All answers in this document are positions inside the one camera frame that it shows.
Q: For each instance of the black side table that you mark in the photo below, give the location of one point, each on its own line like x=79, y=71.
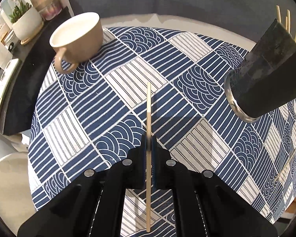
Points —
x=19, y=102

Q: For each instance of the black utensil cup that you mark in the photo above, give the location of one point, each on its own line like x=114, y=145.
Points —
x=266, y=78

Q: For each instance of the grey fabric sofa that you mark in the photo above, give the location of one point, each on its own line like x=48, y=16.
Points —
x=248, y=18

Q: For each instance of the beige ceramic mug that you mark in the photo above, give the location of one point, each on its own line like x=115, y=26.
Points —
x=76, y=40

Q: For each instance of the white pot succulent plant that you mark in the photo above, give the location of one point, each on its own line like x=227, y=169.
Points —
x=26, y=21

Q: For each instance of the blue white patterned tablecloth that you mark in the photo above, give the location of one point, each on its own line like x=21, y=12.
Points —
x=166, y=133

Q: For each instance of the beige candle jar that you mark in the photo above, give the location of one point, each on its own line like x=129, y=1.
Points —
x=48, y=9

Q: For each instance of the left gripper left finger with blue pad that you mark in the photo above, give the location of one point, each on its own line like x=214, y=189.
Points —
x=136, y=176

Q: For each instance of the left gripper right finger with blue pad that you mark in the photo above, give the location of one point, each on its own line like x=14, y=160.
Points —
x=160, y=175

